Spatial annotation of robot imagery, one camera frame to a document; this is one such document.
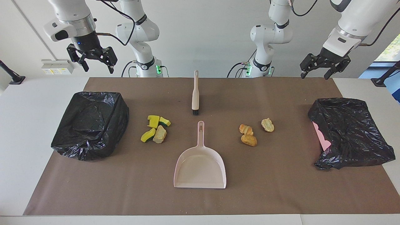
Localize striped orange toy croissant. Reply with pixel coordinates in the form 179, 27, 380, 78
239, 124, 254, 136

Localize black base cable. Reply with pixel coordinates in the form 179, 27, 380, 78
121, 60, 135, 78
227, 48, 257, 78

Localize black right base cable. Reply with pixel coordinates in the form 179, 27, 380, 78
121, 60, 135, 78

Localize window with blue frame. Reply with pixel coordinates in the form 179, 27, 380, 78
359, 34, 400, 103

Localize black camera stand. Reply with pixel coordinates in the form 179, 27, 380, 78
371, 61, 400, 87
0, 60, 26, 85

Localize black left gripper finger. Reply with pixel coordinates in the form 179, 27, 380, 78
300, 53, 326, 79
324, 56, 352, 80

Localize pale tan toy bread piece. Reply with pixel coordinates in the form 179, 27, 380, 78
261, 118, 274, 133

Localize curved yellow sponge piece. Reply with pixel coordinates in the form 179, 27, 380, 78
141, 127, 156, 143

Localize black left base cable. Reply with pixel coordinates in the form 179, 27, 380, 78
227, 48, 257, 78

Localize pale pink plastic dustpan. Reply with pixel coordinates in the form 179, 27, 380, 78
174, 121, 227, 189

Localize box-shaped black bag lined bin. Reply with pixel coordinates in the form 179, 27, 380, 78
51, 91, 129, 161

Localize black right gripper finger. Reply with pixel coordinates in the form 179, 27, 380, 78
100, 47, 118, 75
67, 44, 90, 73

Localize crumpled black trash bag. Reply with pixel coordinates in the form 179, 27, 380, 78
308, 97, 396, 170

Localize notched yellow sponge piece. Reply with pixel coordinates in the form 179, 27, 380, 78
147, 115, 160, 129

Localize brown paper table mat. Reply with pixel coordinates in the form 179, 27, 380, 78
23, 77, 400, 216

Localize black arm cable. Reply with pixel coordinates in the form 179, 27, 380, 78
289, 0, 400, 47
95, 0, 135, 46

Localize beige stone-like chunk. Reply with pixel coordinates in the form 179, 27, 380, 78
152, 125, 167, 144

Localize brown toy bread bun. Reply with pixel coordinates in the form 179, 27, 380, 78
241, 135, 258, 147

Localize pink plastic bin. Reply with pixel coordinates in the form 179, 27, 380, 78
312, 121, 332, 151

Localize beige hand brush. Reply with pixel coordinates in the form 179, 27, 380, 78
192, 70, 199, 115

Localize white wall socket box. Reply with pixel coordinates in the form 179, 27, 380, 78
41, 59, 74, 75

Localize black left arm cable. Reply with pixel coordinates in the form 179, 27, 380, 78
289, 0, 400, 47

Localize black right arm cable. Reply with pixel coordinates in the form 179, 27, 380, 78
95, 0, 135, 46

